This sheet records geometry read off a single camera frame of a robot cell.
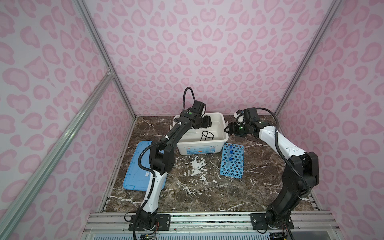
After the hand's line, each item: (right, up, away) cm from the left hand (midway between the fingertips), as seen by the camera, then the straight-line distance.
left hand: (209, 121), depth 95 cm
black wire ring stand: (-1, -9, +3) cm, 9 cm away
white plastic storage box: (-1, -13, +8) cm, 15 cm away
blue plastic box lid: (-44, -34, -6) cm, 56 cm away
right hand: (+11, -5, -7) cm, 14 cm away
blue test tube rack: (+13, -24, -6) cm, 28 cm away
